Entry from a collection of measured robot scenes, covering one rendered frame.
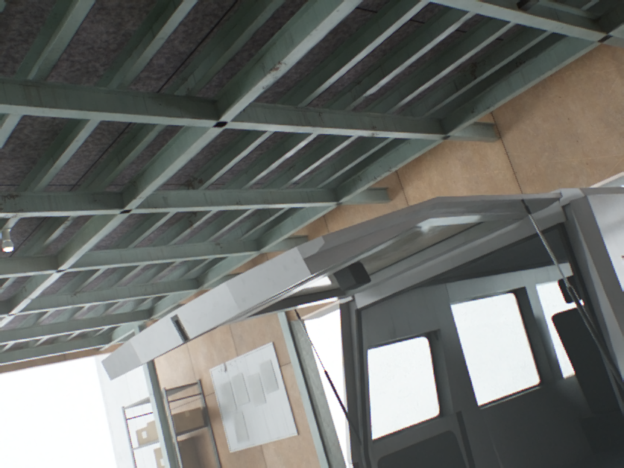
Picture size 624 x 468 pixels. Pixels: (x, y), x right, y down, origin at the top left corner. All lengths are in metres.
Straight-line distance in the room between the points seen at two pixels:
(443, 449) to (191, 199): 2.05
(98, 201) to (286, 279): 2.41
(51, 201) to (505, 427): 2.73
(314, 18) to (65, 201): 1.80
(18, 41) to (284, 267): 1.53
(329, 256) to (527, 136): 3.22
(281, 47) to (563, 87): 2.27
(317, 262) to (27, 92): 1.56
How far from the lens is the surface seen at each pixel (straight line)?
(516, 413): 4.19
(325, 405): 6.38
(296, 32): 2.84
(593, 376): 4.58
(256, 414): 7.12
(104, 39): 2.87
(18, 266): 4.84
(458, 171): 5.05
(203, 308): 1.95
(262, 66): 2.99
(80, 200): 3.94
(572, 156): 4.62
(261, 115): 3.39
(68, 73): 3.04
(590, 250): 2.55
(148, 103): 3.06
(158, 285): 6.40
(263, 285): 1.74
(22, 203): 3.83
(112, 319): 7.30
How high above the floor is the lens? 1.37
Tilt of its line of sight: 13 degrees up
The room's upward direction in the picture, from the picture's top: 17 degrees counter-clockwise
